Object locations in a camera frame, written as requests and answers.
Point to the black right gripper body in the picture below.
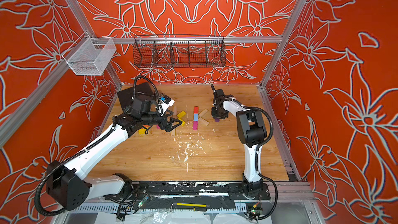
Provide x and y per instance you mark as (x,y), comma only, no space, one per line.
(221,113)

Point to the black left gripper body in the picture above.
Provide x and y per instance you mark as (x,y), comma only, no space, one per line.
(154,118)

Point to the pale wooden block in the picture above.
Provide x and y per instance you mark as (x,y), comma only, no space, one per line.
(203,112)

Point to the red block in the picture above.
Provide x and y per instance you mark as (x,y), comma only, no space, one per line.
(196,109)

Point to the blue block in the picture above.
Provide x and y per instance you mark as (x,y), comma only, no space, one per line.
(196,117)

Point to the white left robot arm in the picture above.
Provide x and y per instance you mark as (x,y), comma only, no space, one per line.
(67,184)

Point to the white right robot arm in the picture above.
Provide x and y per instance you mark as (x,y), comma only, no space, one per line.
(251,132)

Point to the black plastic tool case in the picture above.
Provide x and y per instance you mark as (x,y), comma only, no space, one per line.
(138,98)

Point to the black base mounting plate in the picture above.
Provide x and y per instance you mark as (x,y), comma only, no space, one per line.
(175,189)

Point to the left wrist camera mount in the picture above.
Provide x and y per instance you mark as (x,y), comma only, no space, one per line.
(165,103)

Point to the black wire basket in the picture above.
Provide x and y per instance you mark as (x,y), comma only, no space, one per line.
(184,51)

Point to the white wire basket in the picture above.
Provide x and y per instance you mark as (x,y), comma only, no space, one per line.
(88,56)

